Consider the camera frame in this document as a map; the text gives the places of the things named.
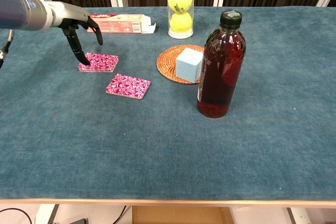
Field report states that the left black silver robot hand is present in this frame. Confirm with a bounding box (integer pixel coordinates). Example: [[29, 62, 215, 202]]
[[49, 0, 103, 66]]

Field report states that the white table leg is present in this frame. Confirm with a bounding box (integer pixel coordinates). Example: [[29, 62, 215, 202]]
[[287, 207, 310, 224], [35, 204, 60, 224]]

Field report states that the red drink bottle black cap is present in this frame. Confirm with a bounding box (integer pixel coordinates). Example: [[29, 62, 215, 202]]
[[196, 10, 247, 119]]

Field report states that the light blue foam cube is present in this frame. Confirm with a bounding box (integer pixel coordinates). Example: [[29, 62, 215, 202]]
[[175, 48, 204, 84]]

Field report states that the black arm cable with connector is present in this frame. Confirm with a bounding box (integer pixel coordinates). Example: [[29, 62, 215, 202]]
[[0, 28, 15, 69]]

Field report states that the brown cardboard box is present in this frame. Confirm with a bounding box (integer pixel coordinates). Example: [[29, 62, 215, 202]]
[[132, 205, 234, 224]]

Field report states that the blue velvet table cloth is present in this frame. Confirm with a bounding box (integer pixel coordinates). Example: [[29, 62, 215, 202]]
[[0, 5, 336, 201]]

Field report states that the pink toothpaste box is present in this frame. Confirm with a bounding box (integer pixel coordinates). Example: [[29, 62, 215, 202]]
[[86, 13, 157, 35]]

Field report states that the thin black floor cable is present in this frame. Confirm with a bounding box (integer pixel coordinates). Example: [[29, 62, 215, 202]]
[[112, 205, 131, 224], [0, 208, 32, 224]]

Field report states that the round woven brown coaster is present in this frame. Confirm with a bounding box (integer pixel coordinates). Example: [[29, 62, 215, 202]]
[[156, 44, 205, 85]]

